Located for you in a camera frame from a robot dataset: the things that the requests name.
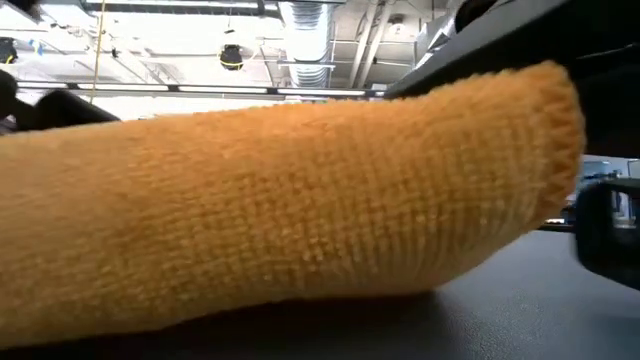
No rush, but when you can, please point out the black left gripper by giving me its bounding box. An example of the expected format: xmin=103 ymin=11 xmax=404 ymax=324
xmin=0 ymin=68 xmax=31 ymax=135

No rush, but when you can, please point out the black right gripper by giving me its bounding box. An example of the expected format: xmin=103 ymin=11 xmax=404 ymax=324
xmin=574 ymin=177 xmax=640 ymax=291

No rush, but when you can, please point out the yellow microfibre towel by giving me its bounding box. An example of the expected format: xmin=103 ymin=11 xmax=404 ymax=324
xmin=0 ymin=60 xmax=586 ymax=350

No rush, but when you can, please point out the black ceiling device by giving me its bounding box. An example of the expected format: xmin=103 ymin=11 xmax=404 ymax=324
xmin=219 ymin=43 xmax=245 ymax=71
xmin=0 ymin=37 xmax=19 ymax=65

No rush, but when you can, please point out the blue-grey table mat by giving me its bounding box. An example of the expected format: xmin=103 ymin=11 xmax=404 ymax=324
xmin=0 ymin=229 xmax=640 ymax=360

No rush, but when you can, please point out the ceiling light strip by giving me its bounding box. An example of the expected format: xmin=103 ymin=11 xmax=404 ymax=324
xmin=17 ymin=82 xmax=386 ymax=99

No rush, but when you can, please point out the yellow cable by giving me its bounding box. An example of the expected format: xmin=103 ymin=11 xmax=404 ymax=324
xmin=89 ymin=0 xmax=107 ymax=105

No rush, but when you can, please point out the silver ventilation duct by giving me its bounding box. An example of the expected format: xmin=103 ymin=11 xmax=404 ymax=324
xmin=279 ymin=0 xmax=336 ymax=89

